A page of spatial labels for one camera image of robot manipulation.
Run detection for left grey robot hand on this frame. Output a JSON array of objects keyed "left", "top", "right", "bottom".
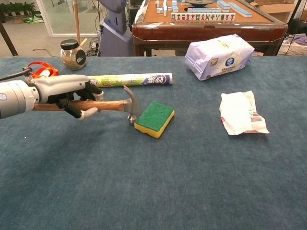
[{"left": 28, "top": 74, "right": 105, "bottom": 120}]

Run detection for wooden handled claw hammer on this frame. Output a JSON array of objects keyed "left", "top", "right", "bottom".
[{"left": 32, "top": 85, "right": 140, "bottom": 124}]

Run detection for green yellow sponge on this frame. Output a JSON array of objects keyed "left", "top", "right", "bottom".
[{"left": 134, "top": 100, "right": 175, "bottom": 139}]

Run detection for glass jar black lid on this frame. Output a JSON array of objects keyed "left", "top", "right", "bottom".
[{"left": 59, "top": 39, "right": 87, "bottom": 71}]

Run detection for wooden pole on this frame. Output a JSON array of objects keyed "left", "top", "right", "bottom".
[{"left": 72, "top": 0, "right": 81, "bottom": 45}]

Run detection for black slanted pole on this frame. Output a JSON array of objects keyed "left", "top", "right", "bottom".
[{"left": 0, "top": 20, "right": 19, "bottom": 57}]

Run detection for green bag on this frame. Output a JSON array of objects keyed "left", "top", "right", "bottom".
[{"left": 23, "top": 13, "right": 45, "bottom": 24}]

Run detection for cling film roll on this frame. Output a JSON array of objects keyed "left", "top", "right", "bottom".
[{"left": 87, "top": 72, "right": 174, "bottom": 88}]

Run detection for potted green plants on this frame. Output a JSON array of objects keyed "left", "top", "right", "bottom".
[{"left": 0, "top": 1, "right": 36, "bottom": 23}]

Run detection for blue felt table cover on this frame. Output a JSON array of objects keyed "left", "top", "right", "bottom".
[{"left": 0, "top": 56, "right": 307, "bottom": 230}]

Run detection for brown mahjong table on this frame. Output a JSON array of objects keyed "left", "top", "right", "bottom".
[{"left": 131, "top": 0, "right": 289, "bottom": 57}]

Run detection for white purple tissue pack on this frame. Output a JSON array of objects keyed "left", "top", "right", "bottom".
[{"left": 184, "top": 34, "right": 255, "bottom": 81}]

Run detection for face-up mahjong tile row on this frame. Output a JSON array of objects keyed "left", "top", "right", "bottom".
[{"left": 170, "top": 12, "right": 236, "bottom": 22}]

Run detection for crumpled white packet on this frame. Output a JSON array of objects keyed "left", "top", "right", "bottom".
[{"left": 219, "top": 90, "right": 270, "bottom": 136}]

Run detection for cardboard box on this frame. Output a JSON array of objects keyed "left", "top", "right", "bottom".
[{"left": 254, "top": 0, "right": 298, "bottom": 23}]

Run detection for white plastic basket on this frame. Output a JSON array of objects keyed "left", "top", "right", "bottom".
[{"left": 277, "top": 39, "right": 307, "bottom": 57}]

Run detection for orange lanyard with badge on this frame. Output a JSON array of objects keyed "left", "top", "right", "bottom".
[{"left": 26, "top": 61, "right": 59, "bottom": 79}]

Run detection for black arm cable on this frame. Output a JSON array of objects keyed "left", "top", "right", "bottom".
[{"left": 0, "top": 67, "right": 33, "bottom": 81}]

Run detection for black floor cable bundle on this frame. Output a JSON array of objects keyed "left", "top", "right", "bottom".
[{"left": 86, "top": 37, "right": 100, "bottom": 57}]

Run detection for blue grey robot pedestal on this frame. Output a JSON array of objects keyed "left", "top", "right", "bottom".
[{"left": 98, "top": 0, "right": 135, "bottom": 57}]

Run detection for blue white mahjong tile wall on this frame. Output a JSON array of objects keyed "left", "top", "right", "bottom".
[
  {"left": 187, "top": 8, "right": 223, "bottom": 13},
  {"left": 229, "top": 2, "right": 253, "bottom": 18}
]

